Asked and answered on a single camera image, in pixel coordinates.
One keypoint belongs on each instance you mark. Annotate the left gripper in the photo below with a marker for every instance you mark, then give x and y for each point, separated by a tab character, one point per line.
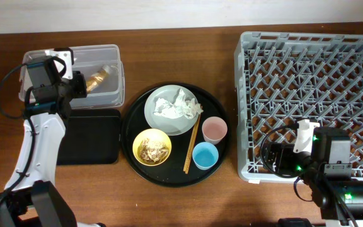
78	78

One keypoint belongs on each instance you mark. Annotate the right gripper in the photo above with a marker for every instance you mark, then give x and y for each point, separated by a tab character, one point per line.
285	150

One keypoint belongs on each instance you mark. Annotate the gold snack wrapper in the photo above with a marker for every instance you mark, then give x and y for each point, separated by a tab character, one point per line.
97	78

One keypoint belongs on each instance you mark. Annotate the pink cup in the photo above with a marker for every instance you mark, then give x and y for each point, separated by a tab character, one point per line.
214	129

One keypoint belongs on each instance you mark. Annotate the blue cup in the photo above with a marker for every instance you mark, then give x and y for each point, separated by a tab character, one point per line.
205	155

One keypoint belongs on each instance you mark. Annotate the white tissue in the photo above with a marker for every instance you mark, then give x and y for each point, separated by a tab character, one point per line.
179	108

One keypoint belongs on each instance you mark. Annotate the light grey plate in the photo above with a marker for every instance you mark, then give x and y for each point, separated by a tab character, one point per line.
172	127

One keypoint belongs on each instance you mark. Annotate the yellow bowl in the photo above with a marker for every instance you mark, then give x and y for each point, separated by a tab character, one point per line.
153	134

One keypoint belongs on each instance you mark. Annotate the food scraps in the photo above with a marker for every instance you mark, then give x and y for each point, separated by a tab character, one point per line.
153	151

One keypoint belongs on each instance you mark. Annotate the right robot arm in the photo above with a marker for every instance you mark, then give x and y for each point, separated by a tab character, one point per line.
320	158

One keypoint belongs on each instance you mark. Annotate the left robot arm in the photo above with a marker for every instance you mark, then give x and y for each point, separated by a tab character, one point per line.
30	197

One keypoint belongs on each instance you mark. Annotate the grey dishwasher rack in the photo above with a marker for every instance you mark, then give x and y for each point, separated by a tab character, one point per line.
280	77

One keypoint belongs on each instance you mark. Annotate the clear plastic bin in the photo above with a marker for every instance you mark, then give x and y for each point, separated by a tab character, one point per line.
106	91

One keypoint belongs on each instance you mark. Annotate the black rectangular tray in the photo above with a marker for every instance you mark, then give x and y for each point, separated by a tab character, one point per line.
92	137

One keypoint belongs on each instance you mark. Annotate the round black tray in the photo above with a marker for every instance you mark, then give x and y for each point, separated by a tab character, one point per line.
170	173

